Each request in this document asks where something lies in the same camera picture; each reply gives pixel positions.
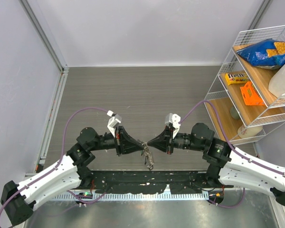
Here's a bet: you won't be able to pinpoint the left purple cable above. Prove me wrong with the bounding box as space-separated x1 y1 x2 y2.
0 107 110 228

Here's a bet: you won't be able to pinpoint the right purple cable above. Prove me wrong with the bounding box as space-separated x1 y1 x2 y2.
179 100 285 208

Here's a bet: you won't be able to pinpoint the keychain with keys and strap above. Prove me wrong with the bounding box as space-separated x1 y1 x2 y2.
139 141 154 171

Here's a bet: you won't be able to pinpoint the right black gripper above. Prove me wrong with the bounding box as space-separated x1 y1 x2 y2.
148 124 205 154

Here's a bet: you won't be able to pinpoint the orange candy bag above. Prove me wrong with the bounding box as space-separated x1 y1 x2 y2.
240 81 265 106

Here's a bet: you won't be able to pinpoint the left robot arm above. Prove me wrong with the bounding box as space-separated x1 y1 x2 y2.
0 126 143 226

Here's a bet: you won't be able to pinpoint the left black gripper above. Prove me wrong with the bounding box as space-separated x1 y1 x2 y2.
89 125 144 156

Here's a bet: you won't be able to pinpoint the white slotted cable duct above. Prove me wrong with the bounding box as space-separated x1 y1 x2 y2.
31 191 209 201

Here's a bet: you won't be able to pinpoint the purple cable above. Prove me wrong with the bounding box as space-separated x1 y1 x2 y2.
179 100 285 208
0 107 110 228

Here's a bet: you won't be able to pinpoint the yellow candy bag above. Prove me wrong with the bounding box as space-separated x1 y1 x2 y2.
225 73 250 86

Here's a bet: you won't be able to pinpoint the white plastic bottle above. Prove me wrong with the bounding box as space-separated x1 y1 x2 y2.
268 64 285 97

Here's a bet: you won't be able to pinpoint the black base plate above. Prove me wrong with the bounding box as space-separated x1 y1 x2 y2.
64 169 234 195

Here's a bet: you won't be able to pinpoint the white wire shelf rack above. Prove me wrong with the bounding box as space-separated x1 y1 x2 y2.
205 25 285 145

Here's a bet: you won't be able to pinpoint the blue chips bag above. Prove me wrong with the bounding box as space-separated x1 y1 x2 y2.
236 39 285 69

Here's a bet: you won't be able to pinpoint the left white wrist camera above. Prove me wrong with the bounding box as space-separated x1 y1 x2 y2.
107 110 122 138

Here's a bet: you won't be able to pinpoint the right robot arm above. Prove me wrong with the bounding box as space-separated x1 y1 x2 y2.
147 123 285 207

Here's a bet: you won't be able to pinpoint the cream lotion bottle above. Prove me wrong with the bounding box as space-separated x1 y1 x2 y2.
237 125 263 139

